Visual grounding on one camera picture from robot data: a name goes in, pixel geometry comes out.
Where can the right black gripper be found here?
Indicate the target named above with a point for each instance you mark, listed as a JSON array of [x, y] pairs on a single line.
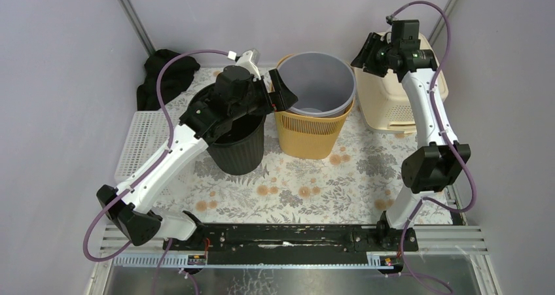
[[370, 45]]

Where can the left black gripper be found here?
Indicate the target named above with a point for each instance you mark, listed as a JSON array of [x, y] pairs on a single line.
[[269, 95]]

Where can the yellow plastic waste basket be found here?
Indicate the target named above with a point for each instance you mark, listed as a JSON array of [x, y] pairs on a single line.
[[309, 137]]

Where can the grey bucket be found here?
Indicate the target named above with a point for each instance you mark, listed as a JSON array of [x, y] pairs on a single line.
[[324, 85]]

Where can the cream large container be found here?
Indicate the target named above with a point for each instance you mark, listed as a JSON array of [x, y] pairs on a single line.
[[384, 103]]

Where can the black round bucket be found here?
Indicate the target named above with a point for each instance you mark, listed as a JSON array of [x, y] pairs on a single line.
[[235, 141]]

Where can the white perforated basket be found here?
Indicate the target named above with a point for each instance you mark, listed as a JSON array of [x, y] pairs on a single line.
[[147, 133]]

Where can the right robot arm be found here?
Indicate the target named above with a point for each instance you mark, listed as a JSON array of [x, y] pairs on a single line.
[[440, 157]]

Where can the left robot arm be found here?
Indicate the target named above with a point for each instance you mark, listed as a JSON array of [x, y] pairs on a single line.
[[129, 205]]

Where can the black crumpled cloth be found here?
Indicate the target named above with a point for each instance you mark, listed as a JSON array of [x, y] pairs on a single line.
[[177, 79]]

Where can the floral patterned table mat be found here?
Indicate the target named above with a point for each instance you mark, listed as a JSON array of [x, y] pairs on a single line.
[[354, 184]]

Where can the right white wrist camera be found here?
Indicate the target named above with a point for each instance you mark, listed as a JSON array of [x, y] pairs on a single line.
[[394, 23]]

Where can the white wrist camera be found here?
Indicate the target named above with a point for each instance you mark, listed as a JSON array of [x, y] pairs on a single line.
[[248, 60], [394, 23]]

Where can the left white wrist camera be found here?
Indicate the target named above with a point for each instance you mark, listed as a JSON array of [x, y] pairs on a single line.
[[248, 60]]

